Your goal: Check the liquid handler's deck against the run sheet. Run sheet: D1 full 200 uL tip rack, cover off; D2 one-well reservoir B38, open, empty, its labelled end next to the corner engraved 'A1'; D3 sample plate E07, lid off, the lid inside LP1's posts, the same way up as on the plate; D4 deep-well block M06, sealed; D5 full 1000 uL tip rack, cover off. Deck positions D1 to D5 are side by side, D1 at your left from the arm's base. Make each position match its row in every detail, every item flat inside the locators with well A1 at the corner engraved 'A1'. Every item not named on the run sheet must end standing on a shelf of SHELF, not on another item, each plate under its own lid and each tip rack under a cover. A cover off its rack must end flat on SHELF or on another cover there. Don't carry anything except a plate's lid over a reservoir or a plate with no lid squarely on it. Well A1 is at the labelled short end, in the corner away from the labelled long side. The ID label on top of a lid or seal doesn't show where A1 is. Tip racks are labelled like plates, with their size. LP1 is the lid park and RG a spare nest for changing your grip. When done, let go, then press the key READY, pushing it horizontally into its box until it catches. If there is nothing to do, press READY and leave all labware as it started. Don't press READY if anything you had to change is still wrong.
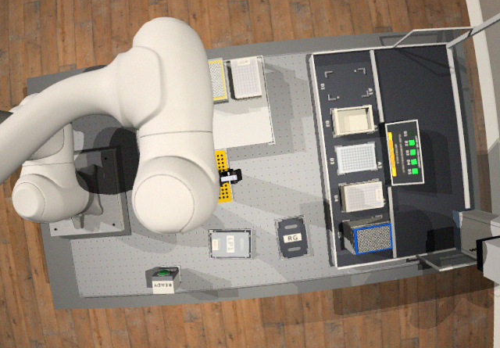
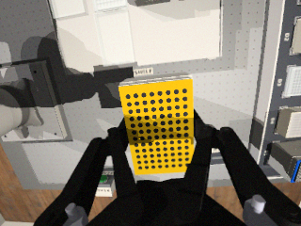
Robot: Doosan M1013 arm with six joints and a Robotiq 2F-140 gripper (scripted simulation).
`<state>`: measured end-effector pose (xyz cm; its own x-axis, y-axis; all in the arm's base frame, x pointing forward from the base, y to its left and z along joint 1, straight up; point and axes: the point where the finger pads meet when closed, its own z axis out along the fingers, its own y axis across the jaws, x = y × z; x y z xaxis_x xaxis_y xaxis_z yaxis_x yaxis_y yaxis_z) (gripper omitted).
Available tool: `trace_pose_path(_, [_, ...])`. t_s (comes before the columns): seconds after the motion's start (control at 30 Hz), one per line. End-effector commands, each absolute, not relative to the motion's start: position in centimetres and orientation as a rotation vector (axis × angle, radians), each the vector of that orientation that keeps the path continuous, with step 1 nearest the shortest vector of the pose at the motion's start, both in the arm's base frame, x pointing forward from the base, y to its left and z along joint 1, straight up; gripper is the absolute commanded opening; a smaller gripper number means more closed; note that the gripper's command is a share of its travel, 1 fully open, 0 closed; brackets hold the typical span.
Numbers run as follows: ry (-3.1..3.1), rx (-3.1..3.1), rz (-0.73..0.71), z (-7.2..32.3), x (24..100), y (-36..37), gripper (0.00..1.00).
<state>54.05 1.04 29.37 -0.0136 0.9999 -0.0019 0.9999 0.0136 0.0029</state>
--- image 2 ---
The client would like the dark grey rectangular nest with label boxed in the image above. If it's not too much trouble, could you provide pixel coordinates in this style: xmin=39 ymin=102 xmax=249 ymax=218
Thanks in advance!
xmin=210 ymin=149 xmax=224 ymax=165

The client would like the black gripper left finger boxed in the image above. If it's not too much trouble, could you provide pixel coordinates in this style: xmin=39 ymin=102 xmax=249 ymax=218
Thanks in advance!
xmin=33 ymin=118 xmax=146 ymax=226

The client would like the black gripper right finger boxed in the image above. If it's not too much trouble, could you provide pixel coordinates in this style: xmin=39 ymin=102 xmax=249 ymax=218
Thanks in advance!
xmin=173 ymin=109 xmax=301 ymax=226

